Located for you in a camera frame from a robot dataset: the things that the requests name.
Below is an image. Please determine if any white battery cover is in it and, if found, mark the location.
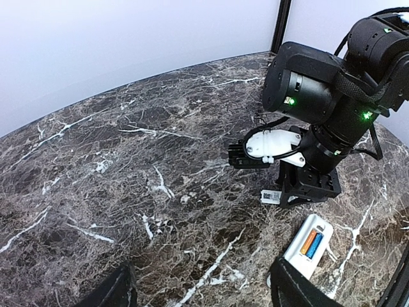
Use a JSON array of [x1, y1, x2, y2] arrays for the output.
[[260, 189, 282, 205]]

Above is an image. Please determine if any white remote control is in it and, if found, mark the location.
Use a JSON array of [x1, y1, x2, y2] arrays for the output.
[[279, 214, 334, 281]]

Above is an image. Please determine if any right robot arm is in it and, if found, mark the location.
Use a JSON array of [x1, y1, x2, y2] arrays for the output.
[[262, 7, 408, 208]]

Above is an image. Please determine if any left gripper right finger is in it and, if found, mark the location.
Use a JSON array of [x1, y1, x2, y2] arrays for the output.
[[270, 257, 342, 307]]

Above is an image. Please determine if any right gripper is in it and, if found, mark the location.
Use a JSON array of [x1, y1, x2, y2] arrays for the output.
[[276, 126, 341, 208]]

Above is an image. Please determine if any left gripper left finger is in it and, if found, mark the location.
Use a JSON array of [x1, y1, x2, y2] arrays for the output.
[[75, 261, 137, 307]]

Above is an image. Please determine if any right black frame post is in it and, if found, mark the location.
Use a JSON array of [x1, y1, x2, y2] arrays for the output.
[[270, 0, 292, 54]]

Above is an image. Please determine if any orange battery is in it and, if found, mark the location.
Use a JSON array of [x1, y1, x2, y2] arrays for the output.
[[300, 230, 317, 255]]

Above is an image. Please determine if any blue battery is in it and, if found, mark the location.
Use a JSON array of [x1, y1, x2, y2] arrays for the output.
[[305, 233, 323, 259]]

